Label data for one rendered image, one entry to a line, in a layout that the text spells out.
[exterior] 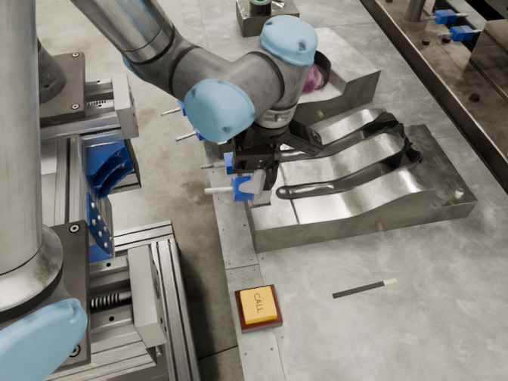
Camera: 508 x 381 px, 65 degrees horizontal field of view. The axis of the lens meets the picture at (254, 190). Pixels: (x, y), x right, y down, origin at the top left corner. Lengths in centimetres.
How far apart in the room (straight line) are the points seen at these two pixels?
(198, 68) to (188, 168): 163
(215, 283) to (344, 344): 100
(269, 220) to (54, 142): 50
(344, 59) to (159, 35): 78
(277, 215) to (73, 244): 39
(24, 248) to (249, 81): 30
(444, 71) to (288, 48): 103
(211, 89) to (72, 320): 27
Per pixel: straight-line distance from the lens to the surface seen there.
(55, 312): 38
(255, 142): 68
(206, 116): 48
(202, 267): 178
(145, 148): 228
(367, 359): 82
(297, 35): 54
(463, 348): 89
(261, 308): 78
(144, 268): 66
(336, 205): 86
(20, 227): 33
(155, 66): 54
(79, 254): 65
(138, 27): 50
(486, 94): 146
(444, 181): 102
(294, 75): 54
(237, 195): 79
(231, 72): 50
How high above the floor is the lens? 156
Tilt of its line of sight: 51 degrees down
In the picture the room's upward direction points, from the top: straight up
